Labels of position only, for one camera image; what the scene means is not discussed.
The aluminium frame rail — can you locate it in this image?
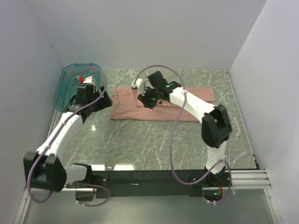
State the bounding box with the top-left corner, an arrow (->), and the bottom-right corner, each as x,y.
63,170 -> 270,191

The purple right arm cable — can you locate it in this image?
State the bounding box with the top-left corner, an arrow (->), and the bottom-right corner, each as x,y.
134,64 -> 234,204

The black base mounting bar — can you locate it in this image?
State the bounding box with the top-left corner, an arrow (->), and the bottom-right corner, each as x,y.
92,170 -> 230,197

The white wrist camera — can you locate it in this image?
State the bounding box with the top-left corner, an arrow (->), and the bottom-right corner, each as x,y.
78,76 -> 96,86
131,78 -> 144,89

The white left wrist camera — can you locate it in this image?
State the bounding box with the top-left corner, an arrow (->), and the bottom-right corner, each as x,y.
78,76 -> 96,86

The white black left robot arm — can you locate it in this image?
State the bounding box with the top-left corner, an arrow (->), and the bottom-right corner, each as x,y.
23,83 -> 112,192

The teal transparent plastic basket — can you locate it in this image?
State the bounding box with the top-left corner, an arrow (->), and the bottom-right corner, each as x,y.
53,63 -> 101,112

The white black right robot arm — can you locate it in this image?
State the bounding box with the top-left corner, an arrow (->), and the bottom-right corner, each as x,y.
131,71 -> 232,186

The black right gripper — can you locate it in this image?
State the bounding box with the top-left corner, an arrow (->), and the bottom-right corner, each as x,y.
137,86 -> 159,110

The pink printed t-shirt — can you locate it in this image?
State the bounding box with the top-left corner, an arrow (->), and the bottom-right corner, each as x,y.
110,87 -> 216,122

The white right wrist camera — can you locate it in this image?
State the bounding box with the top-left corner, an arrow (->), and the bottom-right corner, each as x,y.
131,78 -> 144,89

